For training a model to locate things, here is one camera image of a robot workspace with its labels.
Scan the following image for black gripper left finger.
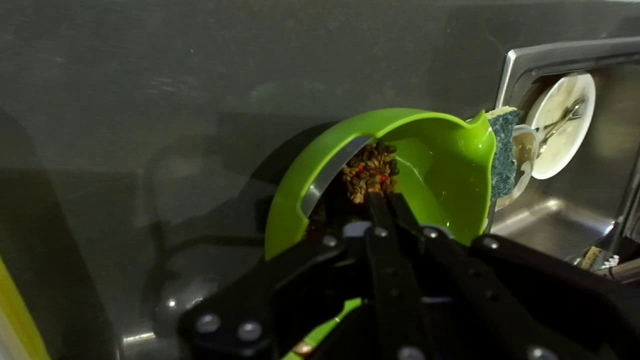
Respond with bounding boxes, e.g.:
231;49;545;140
178;230;375;360

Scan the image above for food scraps in bowl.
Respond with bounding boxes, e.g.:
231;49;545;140
340;140;401;204

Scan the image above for yellow-green lidded container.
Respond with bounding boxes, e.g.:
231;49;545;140
0;260;50;360

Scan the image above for stainless steel sink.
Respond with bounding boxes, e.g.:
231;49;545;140
490;35;640;267

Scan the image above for white plate in sink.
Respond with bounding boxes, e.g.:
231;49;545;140
527;71;599;179

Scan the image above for yellow green sponge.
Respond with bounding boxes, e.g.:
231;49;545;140
488;106;521;199

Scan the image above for green plastic bowl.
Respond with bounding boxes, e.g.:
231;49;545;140
264;107;496;260

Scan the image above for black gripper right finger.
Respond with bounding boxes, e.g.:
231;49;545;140
401;225;640;360

